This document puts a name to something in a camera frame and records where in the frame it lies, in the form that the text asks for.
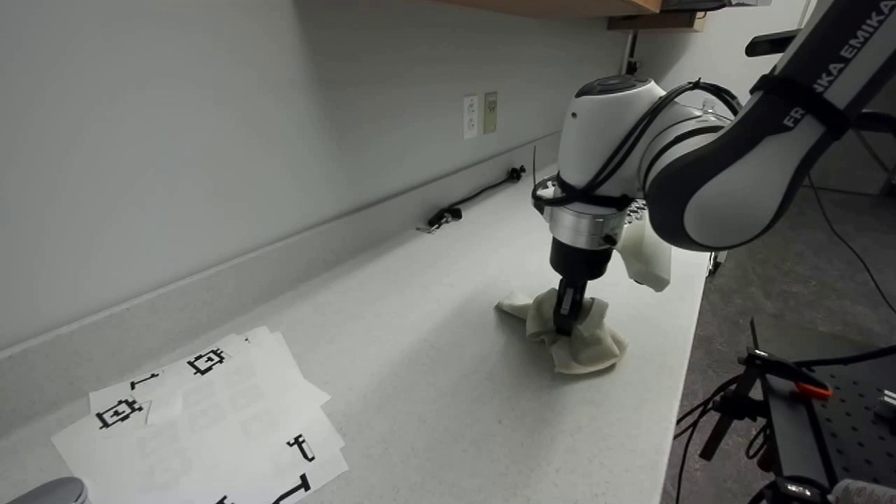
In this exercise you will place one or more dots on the thin black rod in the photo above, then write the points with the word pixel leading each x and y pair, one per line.
pixel 476 194

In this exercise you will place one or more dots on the black perforated breadboard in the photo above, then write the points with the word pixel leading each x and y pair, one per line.
pixel 863 422

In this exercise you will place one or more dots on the black camera on red-black stand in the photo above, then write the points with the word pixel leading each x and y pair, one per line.
pixel 771 43

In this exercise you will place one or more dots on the white paper with black markers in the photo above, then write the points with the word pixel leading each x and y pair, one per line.
pixel 233 365
pixel 212 459

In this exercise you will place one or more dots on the grey rounded object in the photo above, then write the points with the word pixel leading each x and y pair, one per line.
pixel 51 494

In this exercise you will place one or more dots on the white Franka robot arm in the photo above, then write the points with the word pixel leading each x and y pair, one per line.
pixel 729 186

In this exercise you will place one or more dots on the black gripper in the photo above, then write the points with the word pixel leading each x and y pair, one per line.
pixel 581 263

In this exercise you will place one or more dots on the black tripod with red knobs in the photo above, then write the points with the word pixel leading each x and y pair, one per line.
pixel 793 438

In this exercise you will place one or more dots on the white wall outlet plate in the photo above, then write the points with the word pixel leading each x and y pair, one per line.
pixel 470 117

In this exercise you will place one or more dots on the beige wall outlet plate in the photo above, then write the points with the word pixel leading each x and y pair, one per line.
pixel 490 114

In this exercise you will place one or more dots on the cream wiping cloth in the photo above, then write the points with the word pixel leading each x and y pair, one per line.
pixel 588 354

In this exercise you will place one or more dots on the grey fabric lump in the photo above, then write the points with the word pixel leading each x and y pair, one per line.
pixel 863 494

